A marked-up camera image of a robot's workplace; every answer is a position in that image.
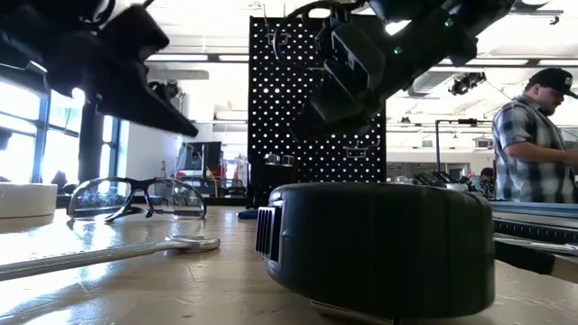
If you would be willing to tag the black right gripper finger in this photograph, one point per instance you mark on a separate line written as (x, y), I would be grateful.
(336, 106)
(334, 131)

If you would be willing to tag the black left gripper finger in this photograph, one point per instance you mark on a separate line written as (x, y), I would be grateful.
(144, 108)

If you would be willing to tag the small chrome socket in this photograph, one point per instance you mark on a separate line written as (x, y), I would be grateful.
(287, 160)
(271, 159)

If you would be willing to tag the clear black-framed safety glasses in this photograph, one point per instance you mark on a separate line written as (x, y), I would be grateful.
(135, 181)

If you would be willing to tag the black tape measure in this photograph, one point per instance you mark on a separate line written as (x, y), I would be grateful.
(384, 248)

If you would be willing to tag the silver combination wrench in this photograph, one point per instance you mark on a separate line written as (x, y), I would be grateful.
(537, 246)
(90, 257)

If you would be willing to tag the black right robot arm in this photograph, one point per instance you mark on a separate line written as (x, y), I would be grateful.
(429, 45)

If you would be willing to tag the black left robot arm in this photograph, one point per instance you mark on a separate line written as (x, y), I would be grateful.
(22, 27)

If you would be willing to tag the double-prong metal pegboard hook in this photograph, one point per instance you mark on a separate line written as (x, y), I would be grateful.
(357, 152)

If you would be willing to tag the black perforated pegboard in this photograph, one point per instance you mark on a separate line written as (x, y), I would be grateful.
(271, 113)

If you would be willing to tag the black building pillar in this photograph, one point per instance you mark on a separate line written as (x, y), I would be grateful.
(92, 153)

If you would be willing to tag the long ceiling light fixture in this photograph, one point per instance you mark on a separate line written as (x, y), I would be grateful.
(194, 57)
(483, 62)

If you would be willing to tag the black computer monitor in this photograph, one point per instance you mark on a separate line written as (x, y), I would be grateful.
(203, 155)

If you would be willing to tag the pair of hanging wrenches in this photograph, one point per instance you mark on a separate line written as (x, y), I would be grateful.
(268, 35)

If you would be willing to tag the black background robot rig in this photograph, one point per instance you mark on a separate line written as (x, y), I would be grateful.
(437, 149)

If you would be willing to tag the black ceiling spotlight cluster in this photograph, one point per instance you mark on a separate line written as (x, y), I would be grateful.
(465, 83)

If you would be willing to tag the white masking tape roll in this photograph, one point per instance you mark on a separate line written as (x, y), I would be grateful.
(27, 198)

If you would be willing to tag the person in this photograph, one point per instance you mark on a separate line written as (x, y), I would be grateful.
(528, 149)
(487, 173)

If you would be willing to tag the black ceiling camera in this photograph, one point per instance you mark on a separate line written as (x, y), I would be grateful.
(169, 90)

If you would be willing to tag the silver spiral air duct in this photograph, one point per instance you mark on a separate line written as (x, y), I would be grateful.
(429, 83)

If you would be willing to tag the black ceiling lamp rail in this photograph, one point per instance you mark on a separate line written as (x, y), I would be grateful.
(542, 4)

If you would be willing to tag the black aluminium table frame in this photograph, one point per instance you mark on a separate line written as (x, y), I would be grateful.
(542, 232)

